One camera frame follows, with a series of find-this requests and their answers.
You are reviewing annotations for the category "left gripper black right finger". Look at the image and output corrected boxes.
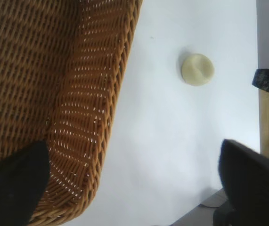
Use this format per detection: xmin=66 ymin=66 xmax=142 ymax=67
xmin=218 ymin=138 xmax=269 ymax=226

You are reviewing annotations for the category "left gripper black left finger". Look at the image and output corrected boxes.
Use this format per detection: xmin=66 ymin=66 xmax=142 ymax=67
xmin=0 ymin=139 xmax=50 ymax=226

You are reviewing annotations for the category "brown woven wicker basket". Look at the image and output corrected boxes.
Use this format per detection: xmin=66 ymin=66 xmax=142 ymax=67
xmin=0 ymin=0 xmax=144 ymax=226

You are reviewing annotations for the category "pale yellow egg yolk pastry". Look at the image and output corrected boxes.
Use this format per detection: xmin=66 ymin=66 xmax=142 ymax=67
xmin=181 ymin=53 xmax=215 ymax=86

